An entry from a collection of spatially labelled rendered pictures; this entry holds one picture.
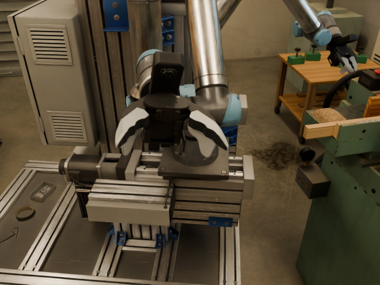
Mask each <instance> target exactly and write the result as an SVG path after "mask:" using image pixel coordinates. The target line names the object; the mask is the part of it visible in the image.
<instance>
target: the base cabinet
mask: <svg viewBox="0 0 380 285"><path fill-rule="evenodd" d="M321 170H322V171H323V172H324V173H325V174H326V176H327V177H328V178H329V179H330V180H331V184H330V188H329V191H328V194H327V196H326V197H319V198H313V199H312V203H311V206H310V211H309V215H308V219H307V222H306V226H305V230H304V234H303V239H302V241H301V246H300V250H299V254H298V257H297V261H296V267H297V269H298V271H299V273H300V274H301V276H302V278H303V280H304V282H305V283H306V285H380V205H379V204H378V203H377V202H376V201H375V200H374V199H373V198H372V197H371V196H370V195H369V194H368V193H367V192H366V191H365V190H364V189H363V188H362V186H361V185H359V183H358V182H357V181H355V180H354V178H353V177H351V176H350V174H349V173H348V172H346V170H345V169H344V168H342V166H341V165H340V164H339V163H338V162H337V161H336V160H335V159H334V158H333V157H332V156H331V155H330V154H329V153H328V152H327V151H325V153H324V156H323V160H322V164H321Z"/></svg>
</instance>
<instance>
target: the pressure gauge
mask: <svg viewBox="0 0 380 285"><path fill-rule="evenodd" d="M315 155H316V153H315V151H314V150H313V149H312V148H311V147H310V146H305V147H303V148H301V149H300V151H299V153H298V156H299V158H301V160H302V161H303V162H305V165H309V162H310V161H311V160H312V159H313V158H314V157H315Z"/></svg>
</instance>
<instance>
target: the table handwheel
mask: <svg viewBox="0 0 380 285"><path fill-rule="evenodd" d="M361 71H362V70H357V71H353V72H350V73H348V74H346V75H345V76H343V77H342V78H341V79H339V80H338V81H337V82H336V83H335V84H334V85H333V86H332V87H331V89H330V90H329V92H328V93H327V95H326V97H325V100H324V102H323V106H322V108H323V109H324V108H330V104H331V100H332V98H333V97H334V95H335V93H336V92H337V91H338V90H339V89H340V88H341V87H342V86H343V85H345V86H346V89H347V91H348V88H349V83H348V82H349V81H350V80H351V79H354V78H356V77H359V76H360V72H361Z"/></svg>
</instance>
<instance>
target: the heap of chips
mask: <svg viewBox="0 0 380 285"><path fill-rule="evenodd" d="M311 113H312V114H313V115H314V116H315V117H316V118H317V119H318V120H319V121H320V122H321V123H328V122H337V121H342V120H346V118H345V117H343V116H342V115H341V114H340V113H338V112H337V111H336V110H334V109H331V108H324V109H317V110H316V111H311Z"/></svg>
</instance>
